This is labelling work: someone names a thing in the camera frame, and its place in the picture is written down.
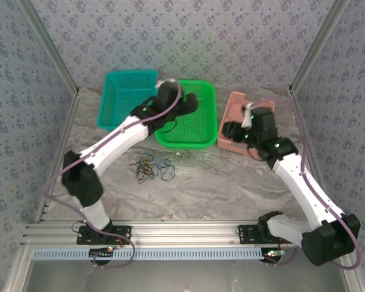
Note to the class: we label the green plastic basket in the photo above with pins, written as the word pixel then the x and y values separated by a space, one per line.
pixel 194 130

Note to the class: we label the pink plastic basket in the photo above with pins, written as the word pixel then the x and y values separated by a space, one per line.
pixel 234 103

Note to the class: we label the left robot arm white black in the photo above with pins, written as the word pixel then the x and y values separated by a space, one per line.
pixel 115 143

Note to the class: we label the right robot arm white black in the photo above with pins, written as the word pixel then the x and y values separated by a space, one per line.
pixel 304 188

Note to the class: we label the small white scrap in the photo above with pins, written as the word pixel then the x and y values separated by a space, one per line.
pixel 178 153

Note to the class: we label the teal plastic basket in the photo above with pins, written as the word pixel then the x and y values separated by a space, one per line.
pixel 115 100

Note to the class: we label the small circuit board with LED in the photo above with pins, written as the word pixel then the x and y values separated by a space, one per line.
pixel 102 252
pixel 273 253

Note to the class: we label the grey metal lower panel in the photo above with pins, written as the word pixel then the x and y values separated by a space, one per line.
pixel 185 276

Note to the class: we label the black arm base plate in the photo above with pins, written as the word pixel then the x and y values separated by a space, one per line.
pixel 246 234
pixel 124 231

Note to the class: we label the aluminium frame post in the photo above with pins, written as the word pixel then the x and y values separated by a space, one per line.
pixel 48 45
pixel 317 45

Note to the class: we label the aluminium mounting rail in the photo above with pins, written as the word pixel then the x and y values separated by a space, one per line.
pixel 185 234

